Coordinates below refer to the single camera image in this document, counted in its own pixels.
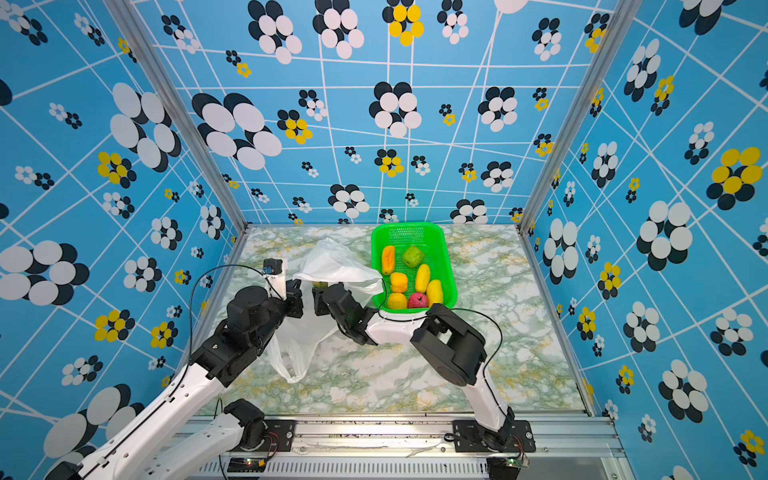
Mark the yellow mango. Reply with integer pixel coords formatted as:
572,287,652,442
426,279,444,307

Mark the green fruit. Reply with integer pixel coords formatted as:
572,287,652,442
402,245,425,268

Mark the left aluminium corner post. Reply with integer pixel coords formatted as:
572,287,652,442
104,1,248,236

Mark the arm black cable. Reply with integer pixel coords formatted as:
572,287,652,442
89,264,271,469
374,293,504,397

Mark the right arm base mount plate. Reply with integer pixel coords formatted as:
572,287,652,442
450,419,537,454

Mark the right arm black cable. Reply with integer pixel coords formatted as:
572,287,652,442
374,293,504,397

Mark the white plastic bag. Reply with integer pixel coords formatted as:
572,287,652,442
267,238,383,383

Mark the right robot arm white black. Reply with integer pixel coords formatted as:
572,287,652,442
312,283,523,452

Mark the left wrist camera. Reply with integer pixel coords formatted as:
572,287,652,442
262,258,287,300

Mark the yellow banana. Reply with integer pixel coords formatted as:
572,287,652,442
414,263,431,293

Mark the right aluminium corner post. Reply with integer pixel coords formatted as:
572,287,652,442
520,0,642,233

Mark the aluminium front rail frame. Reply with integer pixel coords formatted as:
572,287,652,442
167,411,635,479

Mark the red dragon fruit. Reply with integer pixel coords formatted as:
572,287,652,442
407,292,429,309

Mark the yellow lemon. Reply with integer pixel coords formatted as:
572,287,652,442
386,292,408,311

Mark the green plastic basket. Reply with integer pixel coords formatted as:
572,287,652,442
371,222,458,314

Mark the right circuit board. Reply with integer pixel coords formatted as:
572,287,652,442
486,457,530,480

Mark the orange round fruit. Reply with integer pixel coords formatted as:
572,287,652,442
389,272,409,293

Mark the circuit board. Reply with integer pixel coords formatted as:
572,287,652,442
486,457,530,480
227,457,267,476

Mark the aluminium corner post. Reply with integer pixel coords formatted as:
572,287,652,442
520,0,642,233
104,1,248,236

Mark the left circuit board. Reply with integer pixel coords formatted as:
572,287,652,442
227,457,267,476

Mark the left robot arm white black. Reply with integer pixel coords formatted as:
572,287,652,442
47,277,303,479

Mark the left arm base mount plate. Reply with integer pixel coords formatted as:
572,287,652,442
255,418,297,453

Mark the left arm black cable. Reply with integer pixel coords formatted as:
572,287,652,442
89,264,271,469

